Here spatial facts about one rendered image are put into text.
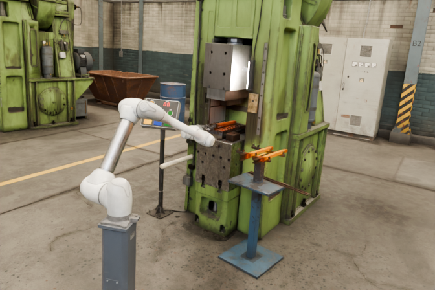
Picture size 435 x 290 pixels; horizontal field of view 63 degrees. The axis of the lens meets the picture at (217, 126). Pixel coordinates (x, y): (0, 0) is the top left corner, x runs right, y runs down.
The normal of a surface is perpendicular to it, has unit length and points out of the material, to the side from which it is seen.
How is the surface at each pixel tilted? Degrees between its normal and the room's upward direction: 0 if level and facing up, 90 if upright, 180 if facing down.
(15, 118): 90
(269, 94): 90
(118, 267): 90
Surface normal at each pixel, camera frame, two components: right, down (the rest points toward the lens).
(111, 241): -0.22, 0.20
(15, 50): 0.77, 0.17
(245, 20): -0.57, 0.14
